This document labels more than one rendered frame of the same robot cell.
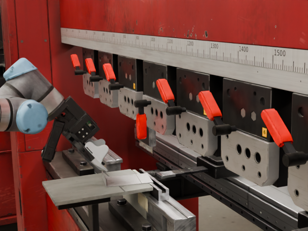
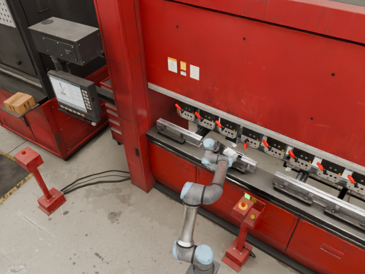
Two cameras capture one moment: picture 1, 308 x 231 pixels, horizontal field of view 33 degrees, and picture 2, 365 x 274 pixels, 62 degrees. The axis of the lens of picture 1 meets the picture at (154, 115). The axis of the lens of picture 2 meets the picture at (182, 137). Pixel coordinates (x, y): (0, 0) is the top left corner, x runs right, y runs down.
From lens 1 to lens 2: 1.93 m
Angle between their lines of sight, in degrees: 42
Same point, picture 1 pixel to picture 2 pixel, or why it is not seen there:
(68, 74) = (151, 99)
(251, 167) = (303, 166)
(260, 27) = (313, 143)
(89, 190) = not seen: hidden behind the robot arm
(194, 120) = (276, 150)
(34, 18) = (138, 83)
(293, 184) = (319, 172)
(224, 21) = (297, 136)
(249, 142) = (303, 162)
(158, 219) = (243, 163)
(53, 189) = (213, 167)
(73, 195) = not seen: hidden behind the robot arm
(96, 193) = not seen: hidden behind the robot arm
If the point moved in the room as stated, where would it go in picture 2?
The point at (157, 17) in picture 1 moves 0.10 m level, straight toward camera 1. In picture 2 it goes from (257, 119) to (266, 127)
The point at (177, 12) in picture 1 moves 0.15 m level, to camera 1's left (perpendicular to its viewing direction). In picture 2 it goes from (271, 124) to (255, 131)
